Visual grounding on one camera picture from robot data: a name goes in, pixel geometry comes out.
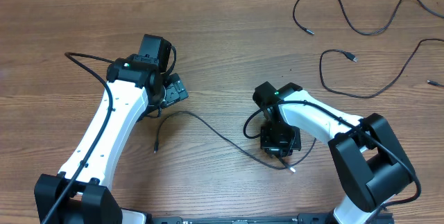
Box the thin black micro USB cable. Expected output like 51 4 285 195
153 110 317 173

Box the black audio jack cable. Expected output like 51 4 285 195
292 0 444 37

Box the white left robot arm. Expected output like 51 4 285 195
34 34 188 223

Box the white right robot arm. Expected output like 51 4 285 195
253 82 421 223

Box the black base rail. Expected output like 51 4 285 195
121 208 395 224

